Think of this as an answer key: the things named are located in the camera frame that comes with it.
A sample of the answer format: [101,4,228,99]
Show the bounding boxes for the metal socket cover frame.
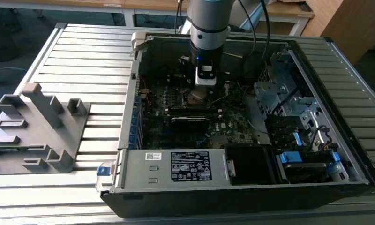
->
[208,80,231,105]

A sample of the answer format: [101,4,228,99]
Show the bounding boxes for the silver square CPU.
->
[189,90,207,100]

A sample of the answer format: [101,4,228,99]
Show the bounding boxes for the CPU socket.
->
[181,88,217,110]

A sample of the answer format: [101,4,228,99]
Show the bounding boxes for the black RAM slot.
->
[166,114,223,119]
[168,112,223,116]
[168,106,221,111]
[168,109,221,113]

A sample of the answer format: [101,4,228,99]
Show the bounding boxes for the beige case latch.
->
[129,32,154,58]

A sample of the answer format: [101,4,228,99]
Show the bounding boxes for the metal drive cage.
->
[252,45,343,153]

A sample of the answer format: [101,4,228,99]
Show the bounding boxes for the green motherboard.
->
[136,75,271,150]

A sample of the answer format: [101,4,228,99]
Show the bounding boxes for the black graphics card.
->
[169,116,211,135]

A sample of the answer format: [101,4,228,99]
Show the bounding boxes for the square chipset heatsink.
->
[211,135,229,148]

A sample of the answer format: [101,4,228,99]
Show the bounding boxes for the black drive connectors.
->
[264,114,304,147]

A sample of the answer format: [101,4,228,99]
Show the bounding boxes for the blue card retainer clips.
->
[128,97,144,149]

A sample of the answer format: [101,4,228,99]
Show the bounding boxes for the wooden cabinet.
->
[300,0,375,65]

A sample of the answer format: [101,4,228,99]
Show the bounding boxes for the black disk blue carrier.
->
[277,151,343,185]

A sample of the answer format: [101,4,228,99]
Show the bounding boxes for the silver power supply unit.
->
[112,148,235,190]

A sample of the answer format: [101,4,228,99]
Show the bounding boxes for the blue case tab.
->
[96,165,112,176]

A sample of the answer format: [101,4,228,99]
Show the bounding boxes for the grey parts rack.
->
[0,82,92,175]

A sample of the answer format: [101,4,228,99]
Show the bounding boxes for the black PC case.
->
[94,31,375,218]

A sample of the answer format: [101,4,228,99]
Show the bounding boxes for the black office chair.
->
[0,8,22,63]

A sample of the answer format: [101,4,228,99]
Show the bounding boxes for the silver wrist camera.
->
[195,60,219,88]

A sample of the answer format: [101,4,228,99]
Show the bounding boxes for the thick black drive cable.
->
[269,85,299,118]

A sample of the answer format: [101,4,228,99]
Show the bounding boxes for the black wire loop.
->
[309,125,329,148]

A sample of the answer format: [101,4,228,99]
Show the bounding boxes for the blue floor cable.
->
[0,67,29,74]

